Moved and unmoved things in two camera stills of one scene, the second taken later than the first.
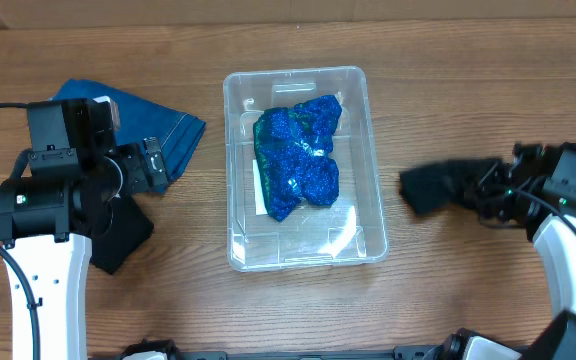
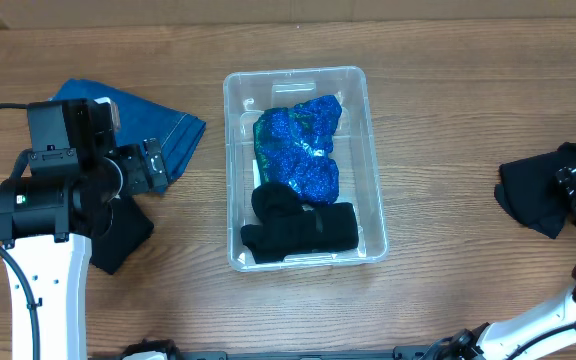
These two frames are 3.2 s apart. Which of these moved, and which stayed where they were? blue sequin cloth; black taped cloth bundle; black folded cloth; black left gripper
Moved: black taped cloth bundle
Stayed: black left gripper; black folded cloth; blue sequin cloth
